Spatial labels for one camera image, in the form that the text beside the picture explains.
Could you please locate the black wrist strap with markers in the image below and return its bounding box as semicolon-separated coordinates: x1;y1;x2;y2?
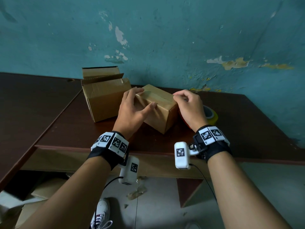
87;131;130;171
192;125;233;163

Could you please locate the crumpled clear plastic scrap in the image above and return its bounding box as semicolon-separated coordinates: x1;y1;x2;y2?
126;176;148;201

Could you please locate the dark brown wooden desk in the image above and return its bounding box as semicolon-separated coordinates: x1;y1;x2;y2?
0;72;83;191

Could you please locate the person's left hand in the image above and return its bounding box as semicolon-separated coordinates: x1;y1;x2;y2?
112;87;158;141

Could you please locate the orange tape dispenser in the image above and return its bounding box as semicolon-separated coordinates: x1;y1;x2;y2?
178;107;215;128

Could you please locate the large brown cardboard box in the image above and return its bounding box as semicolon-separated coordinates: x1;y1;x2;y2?
81;66;132;123

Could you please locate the person's right forearm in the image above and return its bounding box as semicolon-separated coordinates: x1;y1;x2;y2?
207;151;292;229

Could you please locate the white left shoe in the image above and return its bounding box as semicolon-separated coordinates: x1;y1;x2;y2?
90;198;113;229

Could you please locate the small brown cardboard box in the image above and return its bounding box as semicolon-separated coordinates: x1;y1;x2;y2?
134;84;179;135

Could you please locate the black right wrist strap with markers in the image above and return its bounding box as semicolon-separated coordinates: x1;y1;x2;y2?
192;125;233;163

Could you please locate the black right camera cable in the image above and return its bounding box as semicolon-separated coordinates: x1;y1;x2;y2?
189;163;219;204

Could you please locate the black left wrist strap with markers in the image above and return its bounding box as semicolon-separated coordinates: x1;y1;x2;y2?
87;131;130;171

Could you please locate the black camera cable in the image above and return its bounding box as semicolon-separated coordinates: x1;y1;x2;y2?
189;163;219;204
94;176;124;229

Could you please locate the person's right hand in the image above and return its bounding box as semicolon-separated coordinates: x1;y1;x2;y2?
173;89;209;133

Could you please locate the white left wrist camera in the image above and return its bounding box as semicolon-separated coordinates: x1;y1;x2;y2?
118;156;140;186

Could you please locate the black left camera cable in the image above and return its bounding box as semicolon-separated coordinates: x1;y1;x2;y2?
94;176;124;229

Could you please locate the person's left forearm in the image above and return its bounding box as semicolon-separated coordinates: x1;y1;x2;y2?
20;156;111;229

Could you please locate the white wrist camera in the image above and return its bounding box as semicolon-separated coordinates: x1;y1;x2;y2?
174;141;200;170
118;156;140;186

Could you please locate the yellowish clear tape roll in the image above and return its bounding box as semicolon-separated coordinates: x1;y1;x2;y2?
202;105;219;126

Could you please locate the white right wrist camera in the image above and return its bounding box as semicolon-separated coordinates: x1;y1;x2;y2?
174;141;200;170

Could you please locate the dark brown wooden table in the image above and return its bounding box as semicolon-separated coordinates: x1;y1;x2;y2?
20;85;305;208

